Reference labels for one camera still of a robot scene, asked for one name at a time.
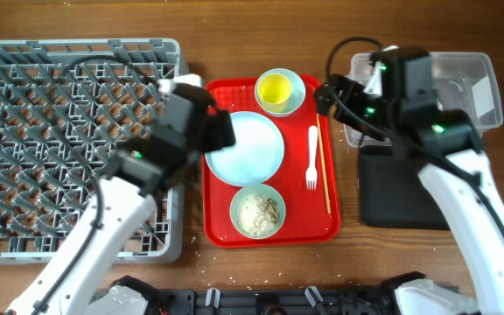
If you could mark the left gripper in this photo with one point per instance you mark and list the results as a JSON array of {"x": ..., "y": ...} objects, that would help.
[{"x": 225, "y": 130}]

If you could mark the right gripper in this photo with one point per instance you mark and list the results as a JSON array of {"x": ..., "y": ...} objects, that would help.
[{"x": 352, "y": 91}]

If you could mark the yellow plastic cup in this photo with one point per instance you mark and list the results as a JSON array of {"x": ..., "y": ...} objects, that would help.
[{"x": 274, "y": 90}]

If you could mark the green bowl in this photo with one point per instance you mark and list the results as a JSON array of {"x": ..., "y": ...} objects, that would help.
[{"x": 263, "y": 190}]

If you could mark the leftover rice food waste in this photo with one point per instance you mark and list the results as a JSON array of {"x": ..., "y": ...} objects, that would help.
[{"x": 258, "y": 215}]

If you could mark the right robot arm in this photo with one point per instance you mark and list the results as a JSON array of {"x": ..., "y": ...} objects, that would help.
[{"x": 443, "y": 146}]

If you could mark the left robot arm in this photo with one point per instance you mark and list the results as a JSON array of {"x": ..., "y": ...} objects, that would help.
[{"x": 125, "y": 196}]

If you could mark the clear plastic waste bin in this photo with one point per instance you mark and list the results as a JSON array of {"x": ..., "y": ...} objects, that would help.
[{"x": 466, "y": 80}]

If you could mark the grey plastic dishwasher rack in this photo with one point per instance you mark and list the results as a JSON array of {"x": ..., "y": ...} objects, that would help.
[{"x": 64, "y": 107}]

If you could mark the wooden chopstick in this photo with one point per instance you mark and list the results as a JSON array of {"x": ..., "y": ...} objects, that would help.
[{"x": 323, "y": 167}]

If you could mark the light blue bowl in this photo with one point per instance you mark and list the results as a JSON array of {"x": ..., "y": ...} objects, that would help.
[{"x": 297, "y": 96}]

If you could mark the light blue round plate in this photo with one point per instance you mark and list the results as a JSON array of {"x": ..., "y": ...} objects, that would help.
[{"x": 255, "y": 157}]

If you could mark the white plastic fork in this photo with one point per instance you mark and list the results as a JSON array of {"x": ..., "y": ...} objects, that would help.
[{"x": 311, "y": 174}]

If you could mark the red plastic serving tray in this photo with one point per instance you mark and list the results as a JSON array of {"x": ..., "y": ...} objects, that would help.
[{"x": 306, "y": 217}]

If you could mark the black rectangular tray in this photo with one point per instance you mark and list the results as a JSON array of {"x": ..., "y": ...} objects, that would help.
[{"x": 391, "y": 195}]

